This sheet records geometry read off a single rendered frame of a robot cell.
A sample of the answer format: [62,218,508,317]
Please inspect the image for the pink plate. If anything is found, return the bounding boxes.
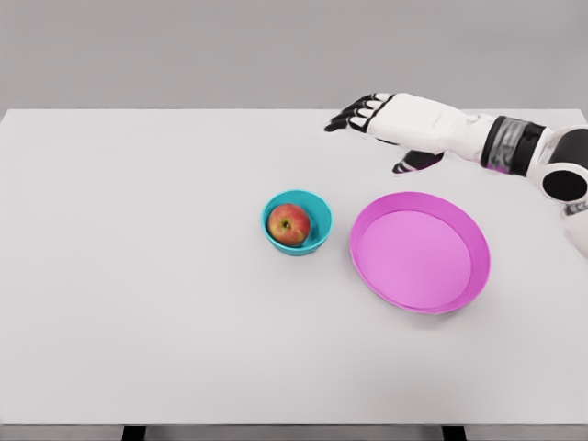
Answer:
[348,191,492,316]

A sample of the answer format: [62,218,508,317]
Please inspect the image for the blue bowl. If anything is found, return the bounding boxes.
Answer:
[261,189,334,257]

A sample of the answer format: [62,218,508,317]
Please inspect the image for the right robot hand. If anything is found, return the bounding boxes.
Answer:
[324,93,454,175]

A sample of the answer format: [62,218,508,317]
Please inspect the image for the red apple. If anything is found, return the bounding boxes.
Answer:
[267,203,311,246]

